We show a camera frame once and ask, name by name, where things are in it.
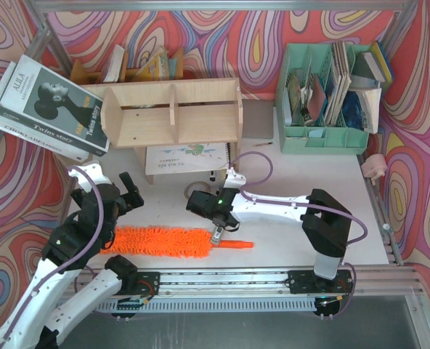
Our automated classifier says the small stapler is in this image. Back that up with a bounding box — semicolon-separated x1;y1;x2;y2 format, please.
211;226;224;245

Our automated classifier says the orange microfiber duster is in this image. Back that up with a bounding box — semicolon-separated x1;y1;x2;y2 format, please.
100;226;254;258

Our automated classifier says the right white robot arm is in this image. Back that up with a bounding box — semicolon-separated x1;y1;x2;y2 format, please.
186;188;352;281

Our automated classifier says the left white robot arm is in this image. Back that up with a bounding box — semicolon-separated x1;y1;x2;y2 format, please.
0;165;144;348

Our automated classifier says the light wooden bookshelf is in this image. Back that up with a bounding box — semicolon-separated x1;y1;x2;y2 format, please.
85;78;243;166

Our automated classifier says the black marker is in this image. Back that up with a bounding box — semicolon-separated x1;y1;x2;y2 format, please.
209;171;216;182

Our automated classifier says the spiral sketchbook with frog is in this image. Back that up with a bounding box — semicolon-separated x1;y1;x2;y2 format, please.
145;143;230;175

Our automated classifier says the small pencil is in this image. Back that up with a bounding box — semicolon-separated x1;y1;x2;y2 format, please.
253;142;273;147

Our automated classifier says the grey notebook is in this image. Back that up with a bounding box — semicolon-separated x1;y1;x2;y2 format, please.
243;99;274;139

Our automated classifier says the white book in rack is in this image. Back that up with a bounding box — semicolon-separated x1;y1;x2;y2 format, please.
101;44;125;83

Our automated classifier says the yellow book in rack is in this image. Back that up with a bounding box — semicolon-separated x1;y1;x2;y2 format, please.
132;47;170;82

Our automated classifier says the large Twins story magazine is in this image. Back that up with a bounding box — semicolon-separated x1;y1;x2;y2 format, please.
0;55;109;156

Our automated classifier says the mint green desk organizer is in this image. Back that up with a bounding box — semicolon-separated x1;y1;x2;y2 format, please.
275;43;369;155

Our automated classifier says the red brown booklet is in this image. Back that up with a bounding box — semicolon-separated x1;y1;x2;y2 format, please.
307;74;327;121

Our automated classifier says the white book under magazine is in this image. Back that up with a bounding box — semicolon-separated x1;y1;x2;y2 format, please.
0;62;89;164

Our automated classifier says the pink pig figurine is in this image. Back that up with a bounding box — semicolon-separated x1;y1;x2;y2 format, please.
361;153;387;185

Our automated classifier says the blue patterned book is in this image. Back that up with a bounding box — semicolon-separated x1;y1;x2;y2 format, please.
341;91;363;130

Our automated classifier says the white open book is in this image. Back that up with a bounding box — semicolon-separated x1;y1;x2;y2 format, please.
355;87;381;134

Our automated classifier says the grey book on organizer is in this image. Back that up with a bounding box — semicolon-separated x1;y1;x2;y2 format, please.
351;52;386;86

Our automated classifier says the blue yellow book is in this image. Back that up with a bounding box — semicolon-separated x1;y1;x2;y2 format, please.
370;41;394;84

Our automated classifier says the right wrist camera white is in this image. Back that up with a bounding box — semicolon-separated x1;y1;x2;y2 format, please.
223;167;247;190

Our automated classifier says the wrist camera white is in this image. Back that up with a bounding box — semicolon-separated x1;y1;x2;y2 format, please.
223;167;247;190
67;160;112;193

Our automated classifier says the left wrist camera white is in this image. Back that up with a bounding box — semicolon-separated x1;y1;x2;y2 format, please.
67;160;112;193

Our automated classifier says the tape roll ring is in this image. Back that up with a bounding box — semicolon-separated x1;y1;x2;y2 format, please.
184;180;211;199

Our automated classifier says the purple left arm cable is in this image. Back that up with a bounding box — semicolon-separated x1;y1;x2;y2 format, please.
0;166;104;346

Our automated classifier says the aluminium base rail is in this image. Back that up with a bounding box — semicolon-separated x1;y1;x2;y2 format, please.
29;265;426;313

